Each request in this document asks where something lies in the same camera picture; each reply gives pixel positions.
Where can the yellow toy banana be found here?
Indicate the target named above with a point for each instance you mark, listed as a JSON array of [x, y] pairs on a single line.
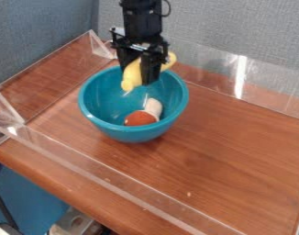
[[132, 72]]

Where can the clear acrylic barrier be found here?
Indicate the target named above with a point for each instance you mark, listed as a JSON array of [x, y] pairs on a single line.
[[217, 176]]

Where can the blue plastic bowl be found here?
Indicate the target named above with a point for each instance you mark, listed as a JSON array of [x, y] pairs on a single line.
[[105, 104]]

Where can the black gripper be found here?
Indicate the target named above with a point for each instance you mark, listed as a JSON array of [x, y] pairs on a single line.
[[138, 37]]

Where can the red and white toy mushroom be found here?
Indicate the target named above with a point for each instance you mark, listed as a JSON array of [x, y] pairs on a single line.
[[145, 116]]

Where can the grey metal bracket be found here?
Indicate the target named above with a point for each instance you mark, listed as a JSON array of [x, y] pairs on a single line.
[[74, 224]]

